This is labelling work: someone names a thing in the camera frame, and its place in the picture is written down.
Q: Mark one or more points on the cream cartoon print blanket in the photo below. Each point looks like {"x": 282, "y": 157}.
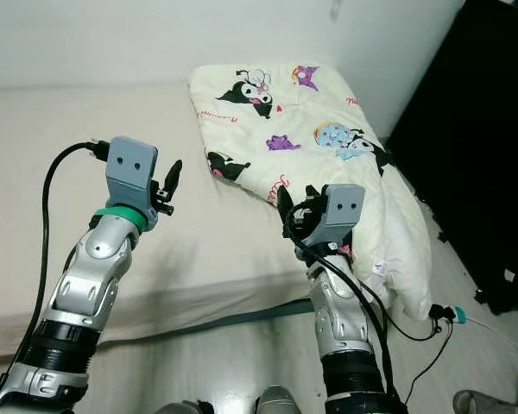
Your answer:
{"x": 328, "y": 95}

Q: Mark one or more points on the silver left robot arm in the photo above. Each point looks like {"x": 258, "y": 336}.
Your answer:
{"x": 99, "y": 259}

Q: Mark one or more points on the dark blue bed base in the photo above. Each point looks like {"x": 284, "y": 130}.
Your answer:
{"x": 224, "y": 317}

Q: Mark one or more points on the beige mattress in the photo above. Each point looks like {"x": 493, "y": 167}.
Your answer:
{"x": 52, "y": 138}

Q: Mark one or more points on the black wardrobe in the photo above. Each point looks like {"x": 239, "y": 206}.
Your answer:
{"x": 466, "y": 129}

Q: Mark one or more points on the grey robot right leg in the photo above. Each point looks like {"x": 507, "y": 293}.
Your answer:
{"x": 279, "y": 401}

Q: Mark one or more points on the grey robot leg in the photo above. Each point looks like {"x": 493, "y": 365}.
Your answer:
{"x": 279, "y": 401}
{"x": 186, "y": 407}

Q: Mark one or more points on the grey robot left leg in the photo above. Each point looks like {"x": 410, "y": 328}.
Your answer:
{"x": 186, "y": 407}

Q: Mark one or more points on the grey slipper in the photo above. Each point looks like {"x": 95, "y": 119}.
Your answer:
{"x": 492, "y": 404}

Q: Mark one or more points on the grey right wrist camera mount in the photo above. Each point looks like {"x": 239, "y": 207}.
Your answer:
{"x": 344, "y": 207}

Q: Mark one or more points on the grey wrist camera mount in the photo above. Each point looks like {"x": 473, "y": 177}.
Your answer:
{"x": 131, "y": 164}
{"x": 344, "y": 207}

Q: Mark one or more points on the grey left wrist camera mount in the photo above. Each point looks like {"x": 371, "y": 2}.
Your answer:
{"x": 131, "y": 164}

